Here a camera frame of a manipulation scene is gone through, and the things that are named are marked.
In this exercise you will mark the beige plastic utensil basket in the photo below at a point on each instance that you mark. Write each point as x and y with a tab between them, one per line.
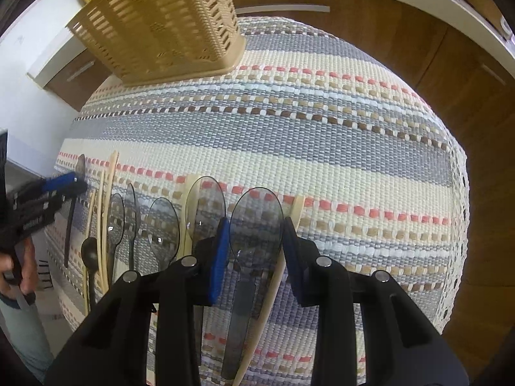
146	42

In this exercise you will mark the grey sleeve forearm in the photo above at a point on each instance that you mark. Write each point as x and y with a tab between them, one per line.
27	335

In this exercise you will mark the clear grey plastic spoon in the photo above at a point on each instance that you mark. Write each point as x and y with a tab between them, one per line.
116	228
132	222
210	215
255	233
163	232

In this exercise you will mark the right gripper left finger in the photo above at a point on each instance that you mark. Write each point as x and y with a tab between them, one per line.
110	345

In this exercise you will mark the striped woven placemat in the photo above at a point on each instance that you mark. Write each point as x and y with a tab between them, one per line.
304	114

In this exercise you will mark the black plastic spoon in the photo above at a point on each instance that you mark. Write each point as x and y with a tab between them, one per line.
90	261

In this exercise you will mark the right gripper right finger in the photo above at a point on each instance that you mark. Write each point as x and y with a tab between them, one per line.
401	344

